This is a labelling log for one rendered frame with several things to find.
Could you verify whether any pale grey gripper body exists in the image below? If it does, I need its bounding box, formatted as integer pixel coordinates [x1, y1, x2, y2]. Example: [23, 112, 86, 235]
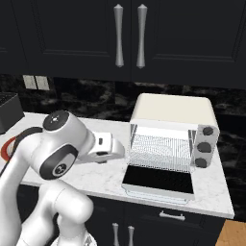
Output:
[78, 137, 126, 164]

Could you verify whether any toaster oven glass door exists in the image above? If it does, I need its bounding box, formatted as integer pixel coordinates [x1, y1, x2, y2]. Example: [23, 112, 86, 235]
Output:
[121, 164, 197, 202]

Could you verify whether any white toaster oven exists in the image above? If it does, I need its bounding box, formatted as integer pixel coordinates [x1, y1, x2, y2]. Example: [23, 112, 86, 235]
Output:
[121, 92, 221, 206]

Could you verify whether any dark base cupboard door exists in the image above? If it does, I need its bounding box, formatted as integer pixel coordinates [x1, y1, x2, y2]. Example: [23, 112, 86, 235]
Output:
[84, 195, 125, 246]
[123, 220, 220, 246]

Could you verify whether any dark drawer front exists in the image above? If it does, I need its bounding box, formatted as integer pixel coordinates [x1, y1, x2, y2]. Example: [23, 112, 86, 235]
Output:
[122, 201, 226, 236]

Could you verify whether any red rimmed plate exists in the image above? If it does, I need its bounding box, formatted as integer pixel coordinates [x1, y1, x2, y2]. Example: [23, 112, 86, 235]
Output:
[0, 135, 17, 162]

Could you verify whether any black knife block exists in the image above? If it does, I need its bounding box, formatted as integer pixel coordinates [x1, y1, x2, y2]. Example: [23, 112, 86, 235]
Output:
[0, 91, 26, 135]

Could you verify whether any toaster oven wire rack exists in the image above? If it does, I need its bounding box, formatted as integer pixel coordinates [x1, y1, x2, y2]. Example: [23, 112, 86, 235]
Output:
[129, 134, 194, 173]

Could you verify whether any toaster oven door handle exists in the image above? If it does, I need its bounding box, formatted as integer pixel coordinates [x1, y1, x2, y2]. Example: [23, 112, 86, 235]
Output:
[124, 187, 190, 206]

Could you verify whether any small silver cupboard handle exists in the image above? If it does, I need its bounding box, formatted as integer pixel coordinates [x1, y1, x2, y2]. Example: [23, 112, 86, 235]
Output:
[127, 225, 135, 246]
[111, 222, 120, 246]

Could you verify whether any silver drawer handle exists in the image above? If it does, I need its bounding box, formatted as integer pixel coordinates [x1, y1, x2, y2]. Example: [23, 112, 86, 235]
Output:
[159, 209, 186, 222]

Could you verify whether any beige wall outlet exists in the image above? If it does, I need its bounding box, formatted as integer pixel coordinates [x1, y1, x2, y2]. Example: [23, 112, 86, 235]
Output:
[22, 74, 37, 90]
[35, 75, 51, 91]

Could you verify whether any dark wall cupboard door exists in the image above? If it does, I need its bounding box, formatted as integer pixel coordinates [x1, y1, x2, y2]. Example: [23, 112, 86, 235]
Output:
[130, 0, 246, 90]
[0, 0, 133, 83]

